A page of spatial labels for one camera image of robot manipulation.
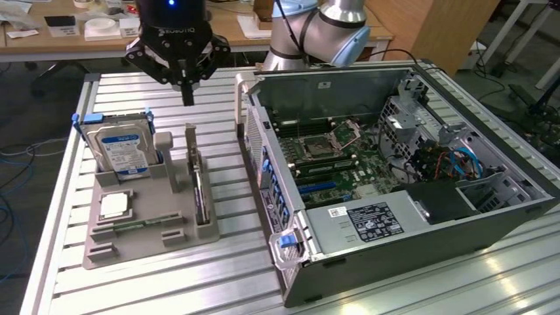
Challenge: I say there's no grey power supply with label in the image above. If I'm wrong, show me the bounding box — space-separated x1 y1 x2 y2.
305 192 433 257

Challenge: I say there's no silver CPU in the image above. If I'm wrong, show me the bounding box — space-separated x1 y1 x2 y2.
99 192 134 220

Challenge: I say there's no wooden desk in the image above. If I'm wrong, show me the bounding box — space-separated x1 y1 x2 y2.
0 0 397 64

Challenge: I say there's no white box with label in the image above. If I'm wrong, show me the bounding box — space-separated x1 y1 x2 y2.
119 17 149 39

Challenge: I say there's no black and white box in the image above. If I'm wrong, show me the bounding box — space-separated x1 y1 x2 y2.
43 15 82 38

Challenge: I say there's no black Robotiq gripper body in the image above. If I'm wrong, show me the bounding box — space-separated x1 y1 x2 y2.
137 0 215 91

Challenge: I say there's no perforated metal drive cage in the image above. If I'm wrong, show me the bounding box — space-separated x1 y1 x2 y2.
378 94 439 165

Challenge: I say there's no metal socket cover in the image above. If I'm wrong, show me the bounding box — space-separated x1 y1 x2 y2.
330 119 367 149

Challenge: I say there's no grey parts rack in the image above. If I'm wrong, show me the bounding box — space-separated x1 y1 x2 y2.
82 122 221 270

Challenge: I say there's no blue plastic disk carrier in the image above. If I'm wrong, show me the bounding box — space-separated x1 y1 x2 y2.
71 107 158 142

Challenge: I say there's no CPU socket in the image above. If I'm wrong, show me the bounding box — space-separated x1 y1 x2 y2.
303 133 335 158

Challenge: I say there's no brown cardboard box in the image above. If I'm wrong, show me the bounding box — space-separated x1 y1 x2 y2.
254 0 282 24

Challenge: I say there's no green RAM stick white label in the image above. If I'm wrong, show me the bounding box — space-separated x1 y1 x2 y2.
294 159 358 173

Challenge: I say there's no grey metal disk bay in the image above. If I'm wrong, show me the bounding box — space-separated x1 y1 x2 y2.
455 169 541 215

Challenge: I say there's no white paper stack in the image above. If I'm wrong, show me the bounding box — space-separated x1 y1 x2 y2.
238 14 274 40

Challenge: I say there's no hard disk blue white label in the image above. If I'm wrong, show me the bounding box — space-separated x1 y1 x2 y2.
83 117 159 180

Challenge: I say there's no black plastic shroud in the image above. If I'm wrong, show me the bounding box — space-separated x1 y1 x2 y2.
405 181 481 226

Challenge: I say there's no grey floor cable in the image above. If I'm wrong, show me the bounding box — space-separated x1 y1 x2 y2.
0 136 73 159

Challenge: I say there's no red wire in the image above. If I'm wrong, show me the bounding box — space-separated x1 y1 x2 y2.
433 152 457 180

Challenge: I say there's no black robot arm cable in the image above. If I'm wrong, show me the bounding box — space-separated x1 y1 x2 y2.
273 0 309 58

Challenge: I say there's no open dark grey PC case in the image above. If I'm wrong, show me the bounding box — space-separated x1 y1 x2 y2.
235 58 560 308

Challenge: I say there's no flat white box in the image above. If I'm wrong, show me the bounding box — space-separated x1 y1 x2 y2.
83 19 125 42

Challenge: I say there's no blue floor cable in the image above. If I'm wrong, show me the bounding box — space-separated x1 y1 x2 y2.
0 156 42 284

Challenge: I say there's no grey metal bracket with screw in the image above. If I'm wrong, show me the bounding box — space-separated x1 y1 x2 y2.
386 114 418 133

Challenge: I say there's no wooden cabinet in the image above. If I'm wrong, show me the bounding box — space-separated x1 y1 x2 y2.
366 0 503 77

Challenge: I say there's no blue wire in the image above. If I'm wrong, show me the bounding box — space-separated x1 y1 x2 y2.
453 146 486 180

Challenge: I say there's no green motherboard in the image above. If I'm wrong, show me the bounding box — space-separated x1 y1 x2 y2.
274 108 409 211

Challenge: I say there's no black floor equipment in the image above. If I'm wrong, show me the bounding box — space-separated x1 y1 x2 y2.
506 81 560 149

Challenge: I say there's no clear plastic bag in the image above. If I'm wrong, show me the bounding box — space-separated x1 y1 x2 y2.
0 2 42 31

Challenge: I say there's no graphics card with metal bracket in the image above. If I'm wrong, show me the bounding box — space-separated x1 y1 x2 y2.
183 122 211 228

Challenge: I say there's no thick black cable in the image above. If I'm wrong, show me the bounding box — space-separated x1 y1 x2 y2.
362 48 445 72

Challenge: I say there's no black wire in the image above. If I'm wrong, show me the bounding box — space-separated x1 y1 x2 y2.
377 124 418 185

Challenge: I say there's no white table frame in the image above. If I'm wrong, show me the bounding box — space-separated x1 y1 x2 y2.
481 0 560 89

